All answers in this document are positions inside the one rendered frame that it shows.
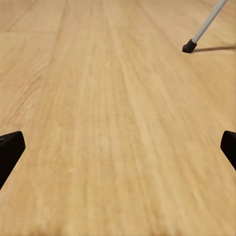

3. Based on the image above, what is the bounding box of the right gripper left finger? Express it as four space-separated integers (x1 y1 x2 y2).
0 131 26 189

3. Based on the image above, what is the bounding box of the camera tripod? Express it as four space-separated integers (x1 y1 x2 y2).
183 0 228 54

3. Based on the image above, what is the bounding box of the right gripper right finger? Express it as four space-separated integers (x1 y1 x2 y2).
220 131 236 170

